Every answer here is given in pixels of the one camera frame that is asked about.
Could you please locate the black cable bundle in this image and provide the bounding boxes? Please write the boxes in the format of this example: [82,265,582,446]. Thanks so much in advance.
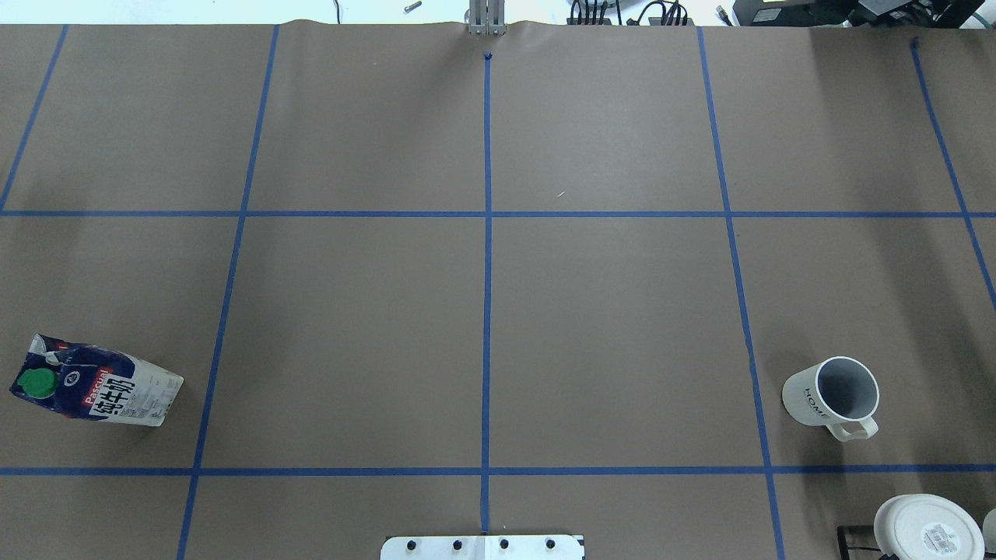
[566,0,695,27]

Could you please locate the white mug grey inside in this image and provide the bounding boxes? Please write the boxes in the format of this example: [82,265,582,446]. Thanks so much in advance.
[781,355,881,442]

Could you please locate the black device at edge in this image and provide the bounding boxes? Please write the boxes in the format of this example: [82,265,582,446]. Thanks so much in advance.
[732,1,985,29]

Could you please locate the blue white milk carton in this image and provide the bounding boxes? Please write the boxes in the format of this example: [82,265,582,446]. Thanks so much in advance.
[9,334,184,428]

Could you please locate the white mounting plate with bolts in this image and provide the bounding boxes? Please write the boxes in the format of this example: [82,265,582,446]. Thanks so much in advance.
[380,534,586,559]

